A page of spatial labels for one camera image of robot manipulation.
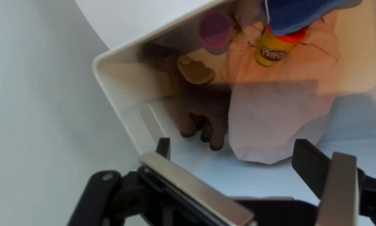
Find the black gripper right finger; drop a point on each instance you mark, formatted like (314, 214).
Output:
(339, 205)

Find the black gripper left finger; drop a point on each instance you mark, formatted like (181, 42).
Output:
(214, 205)

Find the brown plush toy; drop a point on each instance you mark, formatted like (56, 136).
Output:
(192, 107)

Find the peach cloth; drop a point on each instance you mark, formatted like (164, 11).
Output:
(263, 111)

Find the white plastic basket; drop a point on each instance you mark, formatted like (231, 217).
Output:
(140, 95)

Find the pink lid playdoh can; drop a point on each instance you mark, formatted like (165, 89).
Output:
(216, 31)

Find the orange lid playdoh can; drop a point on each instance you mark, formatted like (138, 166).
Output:
(274, 48)

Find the blue sponge cloth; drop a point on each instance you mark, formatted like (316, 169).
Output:
(286, 17)

